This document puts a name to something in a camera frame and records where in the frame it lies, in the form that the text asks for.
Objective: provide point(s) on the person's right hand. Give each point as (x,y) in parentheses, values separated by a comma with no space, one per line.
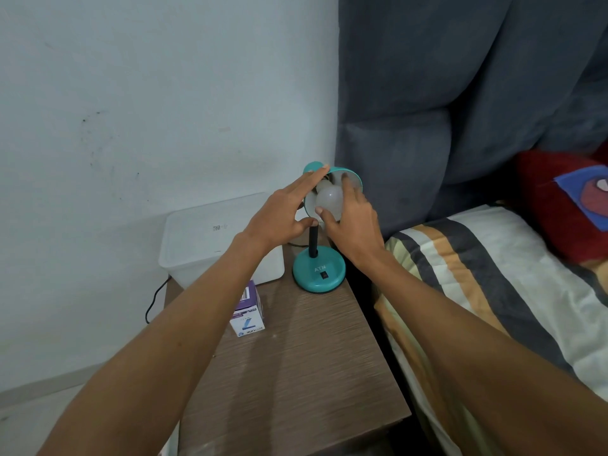
(354,223)

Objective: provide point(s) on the red pillow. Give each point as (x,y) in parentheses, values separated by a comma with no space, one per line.
(560,204)

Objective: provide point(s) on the grey upholstered headboard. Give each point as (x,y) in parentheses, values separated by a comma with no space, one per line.
(456,90)

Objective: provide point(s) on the person's right thumb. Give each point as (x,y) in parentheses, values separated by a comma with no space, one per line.
(325,219)

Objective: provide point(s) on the purple and white carton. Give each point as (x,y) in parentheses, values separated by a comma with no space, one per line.
(247,311)

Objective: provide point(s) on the white light bulb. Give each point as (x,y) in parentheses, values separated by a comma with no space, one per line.
(328,200)

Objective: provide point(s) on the white plastic box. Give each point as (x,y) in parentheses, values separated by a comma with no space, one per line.
(216,242)

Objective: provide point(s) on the brown wooden nightstand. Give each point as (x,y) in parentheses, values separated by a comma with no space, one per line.
(294,370)

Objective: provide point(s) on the person's left forearm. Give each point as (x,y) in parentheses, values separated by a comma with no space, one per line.
(156,346)

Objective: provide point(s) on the teal desk lamp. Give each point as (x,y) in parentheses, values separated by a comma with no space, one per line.
(319,261)

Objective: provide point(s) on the person's left hand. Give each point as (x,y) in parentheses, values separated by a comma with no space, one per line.
(278,216)

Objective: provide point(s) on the person's left thumb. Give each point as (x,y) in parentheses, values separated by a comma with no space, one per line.
(304,224)

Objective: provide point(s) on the person's right forearm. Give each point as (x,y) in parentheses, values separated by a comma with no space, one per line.
(475,356)

